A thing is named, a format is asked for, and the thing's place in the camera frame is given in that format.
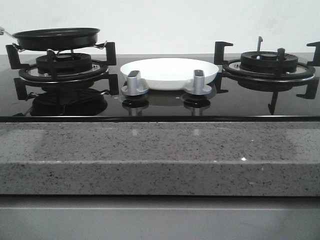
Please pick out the white round plate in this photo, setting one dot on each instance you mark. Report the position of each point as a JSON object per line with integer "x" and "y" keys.
{"x": 170, "y": 74}

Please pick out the black frying pan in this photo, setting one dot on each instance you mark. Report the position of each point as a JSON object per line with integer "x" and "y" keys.
{"x": 57, "y": 39}

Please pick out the silver left stove knob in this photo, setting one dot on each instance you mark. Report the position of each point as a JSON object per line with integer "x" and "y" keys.
{"x": 135, "y": 85}

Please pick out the silver stove knob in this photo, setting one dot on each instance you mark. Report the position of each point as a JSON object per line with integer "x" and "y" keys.
{"x": 198, "y": 86}
{"x": 135, "y": 85}

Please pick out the silver right stove knob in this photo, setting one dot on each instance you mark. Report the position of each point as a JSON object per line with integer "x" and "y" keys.
{"x": 198, "y": 86}

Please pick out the black left gas burner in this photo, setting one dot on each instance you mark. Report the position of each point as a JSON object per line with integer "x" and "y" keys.
{"x": 65, "y": 63}

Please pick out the black gas burner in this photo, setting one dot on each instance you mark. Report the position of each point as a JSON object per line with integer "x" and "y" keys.
{"x": 267, "y": 62}
{"x": 65, "y": 63}

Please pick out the black right gas burner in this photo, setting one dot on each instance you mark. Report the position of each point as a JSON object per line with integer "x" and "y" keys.
{"x": 267, "y": 62}

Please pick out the black glass cooktop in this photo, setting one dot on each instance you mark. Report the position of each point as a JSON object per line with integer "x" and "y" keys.
{"x": 231, "y": 100}

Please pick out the black right burner grate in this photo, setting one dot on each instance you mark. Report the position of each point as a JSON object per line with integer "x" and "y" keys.
{"x": 305, "y": 73}

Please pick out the black burner grate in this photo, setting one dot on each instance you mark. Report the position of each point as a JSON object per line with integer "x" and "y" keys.
{"x": 28, "y": 73}
{"x": 305, "y": 73}

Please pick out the black left burner grate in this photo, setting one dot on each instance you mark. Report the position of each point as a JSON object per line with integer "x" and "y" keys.
{"x": 28, "y": 73}

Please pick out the grey cabinet front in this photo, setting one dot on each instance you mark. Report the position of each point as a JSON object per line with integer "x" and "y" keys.
{"x": 159, "y": 218}

